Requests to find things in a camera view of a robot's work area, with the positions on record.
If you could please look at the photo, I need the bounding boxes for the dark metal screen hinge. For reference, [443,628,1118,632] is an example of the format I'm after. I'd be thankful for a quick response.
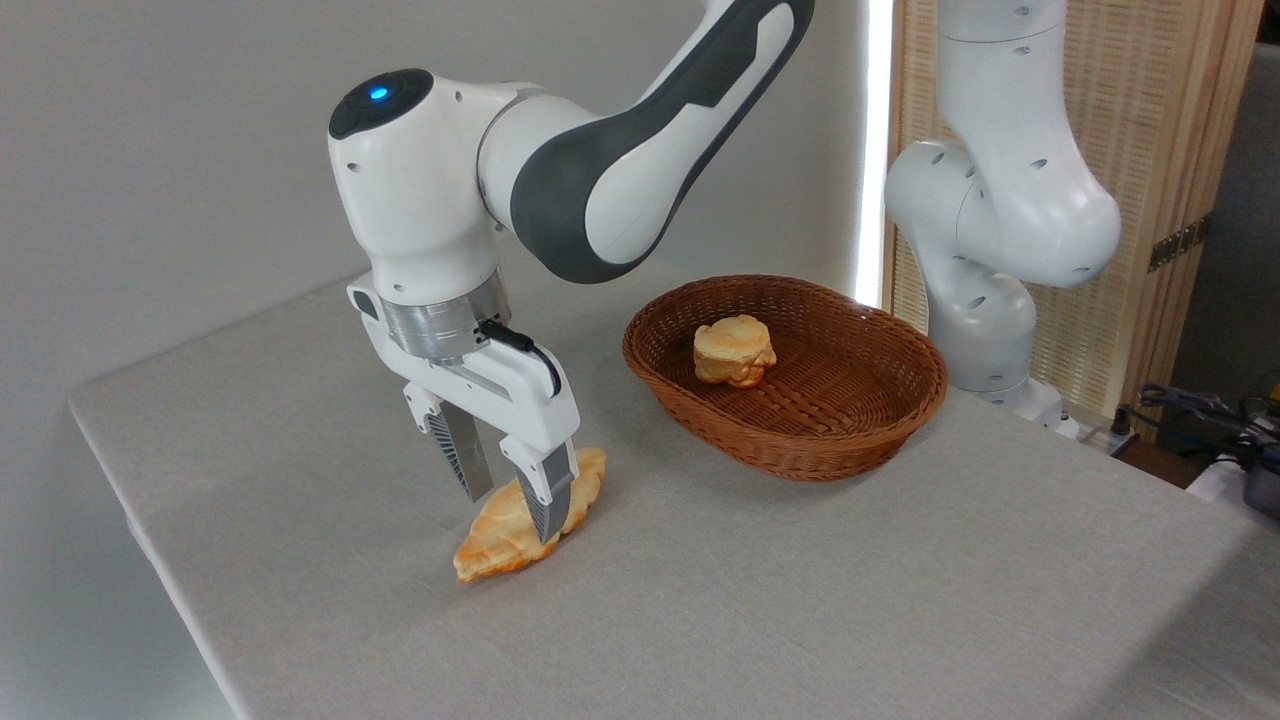
[1147,212,1215,274]

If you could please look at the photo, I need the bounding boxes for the brown wicker basket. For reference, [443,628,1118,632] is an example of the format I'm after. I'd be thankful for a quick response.
[621,274,950,484]

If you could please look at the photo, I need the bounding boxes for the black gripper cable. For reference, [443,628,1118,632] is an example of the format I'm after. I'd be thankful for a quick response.
[477,317,564,400]

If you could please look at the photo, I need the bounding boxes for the grey tablecloth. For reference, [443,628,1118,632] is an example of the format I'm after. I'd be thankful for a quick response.
[67,212,1280,720]

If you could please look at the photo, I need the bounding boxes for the wooden folding screen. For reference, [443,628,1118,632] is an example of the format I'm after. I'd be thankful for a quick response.
[880,0,1267,443]

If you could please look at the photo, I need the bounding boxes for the round bread roll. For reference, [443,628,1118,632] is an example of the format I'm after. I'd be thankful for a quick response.
[692,313,779,390]

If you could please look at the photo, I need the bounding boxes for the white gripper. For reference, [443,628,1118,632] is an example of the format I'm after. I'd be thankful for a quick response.
[360,305,582,546]

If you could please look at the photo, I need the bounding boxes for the long braided bread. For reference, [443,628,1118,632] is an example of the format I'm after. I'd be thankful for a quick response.
[452,446,609,586]

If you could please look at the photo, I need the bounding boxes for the black cable bundle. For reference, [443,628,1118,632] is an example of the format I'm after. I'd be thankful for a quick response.
[1138,382,1280,453]

